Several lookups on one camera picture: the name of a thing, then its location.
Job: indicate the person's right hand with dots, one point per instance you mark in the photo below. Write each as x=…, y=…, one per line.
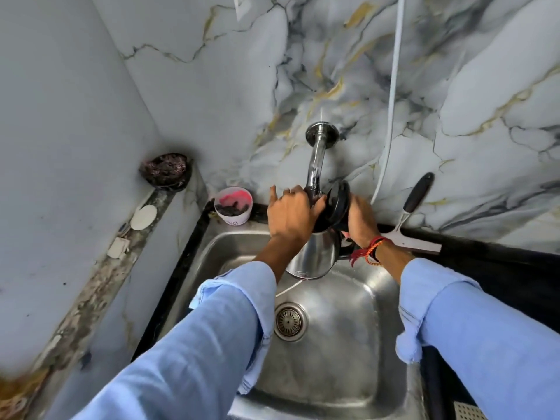
x=362, y=223

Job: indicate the person's left hand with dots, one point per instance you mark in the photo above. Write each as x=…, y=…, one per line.
x=288, y=218

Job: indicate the person's right fingers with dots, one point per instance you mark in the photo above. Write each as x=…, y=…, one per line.
x=347, y=236

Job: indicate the person's left little finger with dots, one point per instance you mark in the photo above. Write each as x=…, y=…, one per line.
x=273, y=195

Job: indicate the person's left thumb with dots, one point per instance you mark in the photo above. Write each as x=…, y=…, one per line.
x=318, y=207

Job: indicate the steel kettle with black lid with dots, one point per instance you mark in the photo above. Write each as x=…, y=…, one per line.
x=317, y=253

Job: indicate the chrome wall faucet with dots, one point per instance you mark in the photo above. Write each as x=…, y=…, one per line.
x=319, y=146

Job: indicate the person's right forearm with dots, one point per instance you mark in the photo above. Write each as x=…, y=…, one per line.
x=472, y=328

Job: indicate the person's left forearm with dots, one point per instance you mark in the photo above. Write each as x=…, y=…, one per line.
x=197, y=336

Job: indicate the red thread wristband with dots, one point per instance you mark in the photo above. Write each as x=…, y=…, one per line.
x=374, y=248

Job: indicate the pink and dark scrubber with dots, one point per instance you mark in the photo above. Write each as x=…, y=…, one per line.
x=234, y=204

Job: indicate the white cup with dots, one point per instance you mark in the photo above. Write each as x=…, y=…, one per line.
x=232, y=217

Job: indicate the stainless steel sink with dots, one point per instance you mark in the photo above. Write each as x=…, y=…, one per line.
x=341, y=336

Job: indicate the round metal drain strainer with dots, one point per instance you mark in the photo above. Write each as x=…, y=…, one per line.
x=290, y=321

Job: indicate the dark bowl with scouring pad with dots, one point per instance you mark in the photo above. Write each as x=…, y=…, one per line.
x=166, y=170

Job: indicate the round white soap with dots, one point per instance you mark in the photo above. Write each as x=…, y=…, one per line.
x=143, y=217

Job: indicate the small blue brush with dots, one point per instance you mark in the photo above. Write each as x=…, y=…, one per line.
x=125, y=229

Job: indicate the small white rectangular block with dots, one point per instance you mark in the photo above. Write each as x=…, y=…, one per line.
x=118, y=248

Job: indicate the white perforated mat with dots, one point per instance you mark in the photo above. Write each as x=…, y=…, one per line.
x=470, y=411

